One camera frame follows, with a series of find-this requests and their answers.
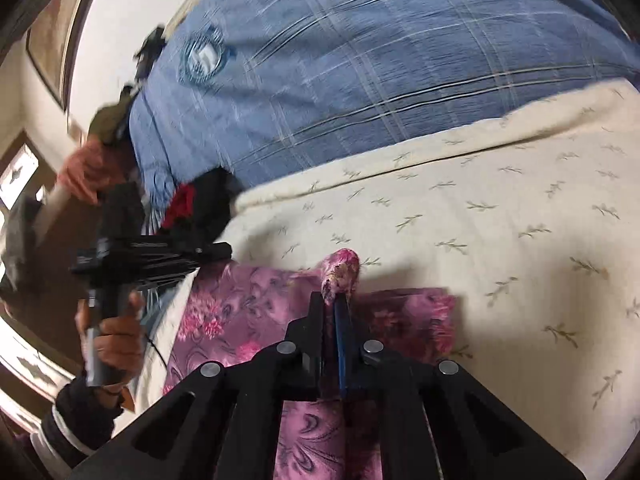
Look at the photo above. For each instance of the pink cloth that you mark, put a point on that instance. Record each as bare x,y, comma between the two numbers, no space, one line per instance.
85,172

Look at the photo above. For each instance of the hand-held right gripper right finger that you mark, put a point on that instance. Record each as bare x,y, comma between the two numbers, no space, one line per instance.
342,345

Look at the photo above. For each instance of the black and red garment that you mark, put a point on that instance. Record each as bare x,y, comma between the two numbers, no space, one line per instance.
207,195

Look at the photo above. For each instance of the blue plaid blanket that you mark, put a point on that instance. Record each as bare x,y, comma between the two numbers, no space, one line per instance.
375,60

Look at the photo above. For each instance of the olive green cloth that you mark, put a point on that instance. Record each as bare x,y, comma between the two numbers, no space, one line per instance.
107,120

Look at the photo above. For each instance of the black object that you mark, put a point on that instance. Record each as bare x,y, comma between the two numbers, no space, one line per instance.
150,52

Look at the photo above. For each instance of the grey cloth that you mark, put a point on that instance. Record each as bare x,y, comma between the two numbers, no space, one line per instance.
20,242

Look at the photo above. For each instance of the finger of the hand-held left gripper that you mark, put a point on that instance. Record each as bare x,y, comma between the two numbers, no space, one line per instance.
212,252

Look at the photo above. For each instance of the pink floral garment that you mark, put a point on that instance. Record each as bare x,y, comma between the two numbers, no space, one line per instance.
240,310

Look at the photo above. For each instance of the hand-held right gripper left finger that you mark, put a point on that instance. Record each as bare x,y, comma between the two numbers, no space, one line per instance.
317,335

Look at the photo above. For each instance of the wooden picture frame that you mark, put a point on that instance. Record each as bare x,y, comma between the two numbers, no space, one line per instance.
52,45

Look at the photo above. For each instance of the person's left hand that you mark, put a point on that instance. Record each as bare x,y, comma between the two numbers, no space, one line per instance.
120,347

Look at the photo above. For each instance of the person's left forearm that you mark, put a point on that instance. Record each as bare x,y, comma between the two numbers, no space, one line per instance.
75,425

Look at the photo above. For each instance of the cream leaf print sheet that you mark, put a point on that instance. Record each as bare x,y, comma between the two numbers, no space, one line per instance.
500,240

